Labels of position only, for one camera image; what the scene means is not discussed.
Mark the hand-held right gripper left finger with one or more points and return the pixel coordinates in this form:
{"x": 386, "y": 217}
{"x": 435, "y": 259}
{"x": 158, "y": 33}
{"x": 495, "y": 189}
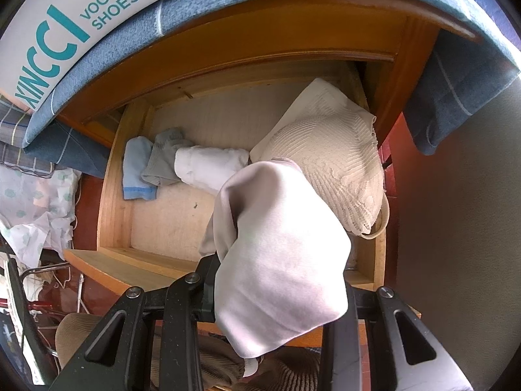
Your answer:
{"x": 205, "y": 293}

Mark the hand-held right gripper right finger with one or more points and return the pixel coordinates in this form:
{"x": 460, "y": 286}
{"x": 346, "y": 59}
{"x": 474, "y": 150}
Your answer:
{"x": 342, "y": 334}

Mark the beige underwear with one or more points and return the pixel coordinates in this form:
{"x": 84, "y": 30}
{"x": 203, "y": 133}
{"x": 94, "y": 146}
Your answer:
{"x": 276, "y": 260}

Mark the wooden drawer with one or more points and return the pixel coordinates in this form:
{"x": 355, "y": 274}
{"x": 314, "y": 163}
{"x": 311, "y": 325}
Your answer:
{"x": 175, "y": 211}

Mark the white underwear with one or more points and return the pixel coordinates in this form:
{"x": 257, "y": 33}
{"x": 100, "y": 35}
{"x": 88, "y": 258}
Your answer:
{"x": 207, "y": 167}

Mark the grey sock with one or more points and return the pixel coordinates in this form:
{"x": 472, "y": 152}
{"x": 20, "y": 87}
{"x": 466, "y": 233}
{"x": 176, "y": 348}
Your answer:
{"x": 163, "y": 159}

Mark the light blue sock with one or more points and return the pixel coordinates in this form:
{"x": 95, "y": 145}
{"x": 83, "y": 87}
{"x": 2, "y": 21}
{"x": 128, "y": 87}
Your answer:
{"x": 136, "y": 167}

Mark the cream lace bra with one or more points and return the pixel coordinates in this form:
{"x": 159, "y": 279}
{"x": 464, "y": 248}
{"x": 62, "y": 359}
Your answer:
{"x": 338, "y": 163}

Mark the blue plaid shirt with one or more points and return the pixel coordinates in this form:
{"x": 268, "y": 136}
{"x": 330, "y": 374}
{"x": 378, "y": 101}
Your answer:
{"x": 315, "y": 350}

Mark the black metal rod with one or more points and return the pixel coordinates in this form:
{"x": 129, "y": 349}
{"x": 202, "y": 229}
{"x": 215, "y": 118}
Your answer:
{"x": 24, "y": 326}

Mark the white floral cloth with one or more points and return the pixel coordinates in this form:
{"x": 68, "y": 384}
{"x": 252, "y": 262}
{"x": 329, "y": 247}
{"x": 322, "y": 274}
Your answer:
{"x": 28, "y": 195}

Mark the plaid cloth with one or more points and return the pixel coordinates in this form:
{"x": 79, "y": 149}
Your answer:
{"x": 16, "y": 122}

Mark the wooden nightstand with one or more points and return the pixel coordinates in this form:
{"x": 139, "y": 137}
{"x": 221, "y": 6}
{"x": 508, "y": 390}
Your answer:
{"x": 244, "y": 36}

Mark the blue checked cover cloth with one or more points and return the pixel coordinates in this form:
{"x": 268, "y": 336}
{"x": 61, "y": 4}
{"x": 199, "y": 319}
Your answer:
{"x": 447, "y": 89}

